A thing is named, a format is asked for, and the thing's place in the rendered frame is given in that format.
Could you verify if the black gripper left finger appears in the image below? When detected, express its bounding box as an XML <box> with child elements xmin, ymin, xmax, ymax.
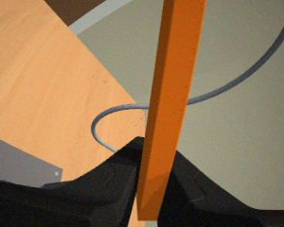
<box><xmin>0</xmin><ymin>136</ymin><xmax>145</xmax><ymax>227</ymax></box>

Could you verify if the orange bar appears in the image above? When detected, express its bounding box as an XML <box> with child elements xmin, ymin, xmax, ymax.
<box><xmin>135</xmin><ymin>0</ymin><xmax>206</xmax><ymax>220</ymax></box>

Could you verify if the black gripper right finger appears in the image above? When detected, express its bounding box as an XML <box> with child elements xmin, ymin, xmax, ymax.
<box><xmin>157</xmin><ymin>150</ymin><xmax>284</xmax><ymax>227</ymax></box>

